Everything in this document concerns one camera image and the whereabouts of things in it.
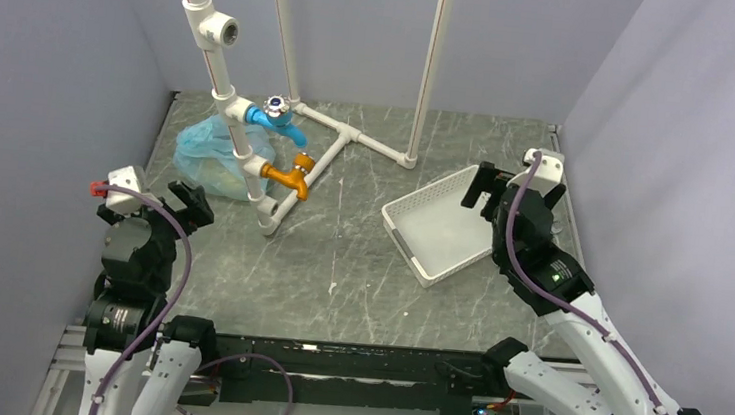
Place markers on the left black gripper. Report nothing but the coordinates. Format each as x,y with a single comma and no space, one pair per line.
195,212

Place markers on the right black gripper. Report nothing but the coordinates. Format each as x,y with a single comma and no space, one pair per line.
482,182

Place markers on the light blue plastic bag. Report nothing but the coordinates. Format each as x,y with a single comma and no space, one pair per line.
204,156

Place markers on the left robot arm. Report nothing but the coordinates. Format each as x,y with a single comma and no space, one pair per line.
137,362

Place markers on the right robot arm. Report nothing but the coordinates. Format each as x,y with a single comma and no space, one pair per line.
557,288

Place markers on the white perforated plastic basket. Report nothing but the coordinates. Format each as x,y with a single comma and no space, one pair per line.
434,233

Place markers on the orange plastic faucet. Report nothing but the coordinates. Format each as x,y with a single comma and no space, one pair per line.
294,178

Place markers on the blue plastic faucet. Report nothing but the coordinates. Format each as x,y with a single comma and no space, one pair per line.
276,114

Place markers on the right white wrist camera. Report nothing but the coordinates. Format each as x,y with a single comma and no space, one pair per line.
548,166

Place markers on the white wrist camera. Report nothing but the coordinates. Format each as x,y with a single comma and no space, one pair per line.
548,166
129,177

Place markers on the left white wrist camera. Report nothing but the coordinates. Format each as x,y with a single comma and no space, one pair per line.
129,177

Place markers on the white PVC pipe frame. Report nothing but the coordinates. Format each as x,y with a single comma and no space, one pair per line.
214,31

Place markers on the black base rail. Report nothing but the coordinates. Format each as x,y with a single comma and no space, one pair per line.
446,382

